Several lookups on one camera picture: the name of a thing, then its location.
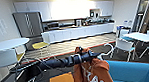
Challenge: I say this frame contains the orange printed hoodie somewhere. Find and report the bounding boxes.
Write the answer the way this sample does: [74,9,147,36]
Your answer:
[70,44,116,82]

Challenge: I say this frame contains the white upper kitchen cabinets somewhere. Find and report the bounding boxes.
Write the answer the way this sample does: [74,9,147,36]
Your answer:
[12,0,116,25]

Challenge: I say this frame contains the dark microwave oven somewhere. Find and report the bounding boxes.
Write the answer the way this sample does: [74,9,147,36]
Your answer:
[45,21,61,31]

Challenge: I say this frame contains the dark coffee machine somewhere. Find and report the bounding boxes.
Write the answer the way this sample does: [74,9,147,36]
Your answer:
[88,7,102,20]

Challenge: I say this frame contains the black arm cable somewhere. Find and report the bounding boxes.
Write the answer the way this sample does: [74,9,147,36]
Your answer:
[5,55,74,82]

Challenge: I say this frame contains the white kitchen counter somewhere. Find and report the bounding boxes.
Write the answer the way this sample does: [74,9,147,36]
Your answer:
[41,20,118,45]

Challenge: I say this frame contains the white round table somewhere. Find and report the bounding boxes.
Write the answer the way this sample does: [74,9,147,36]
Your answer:
[0,37,32,54]

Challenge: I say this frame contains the white rectangular table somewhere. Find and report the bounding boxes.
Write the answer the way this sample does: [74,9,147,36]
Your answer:
[121,30,149,60]

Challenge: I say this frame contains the grey refrigerator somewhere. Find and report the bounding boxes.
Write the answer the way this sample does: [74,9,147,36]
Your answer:
[12,10,45,41]

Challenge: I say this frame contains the yellow chair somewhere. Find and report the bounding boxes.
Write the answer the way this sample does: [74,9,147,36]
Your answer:
[30,40,53,61]

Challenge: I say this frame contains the dark framed door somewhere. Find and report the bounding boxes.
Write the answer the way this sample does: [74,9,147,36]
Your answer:
[133,0,149,35]

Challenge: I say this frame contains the white chair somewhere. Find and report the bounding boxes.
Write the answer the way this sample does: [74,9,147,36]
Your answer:
[0,46,21,80]
[107,27,137,64]

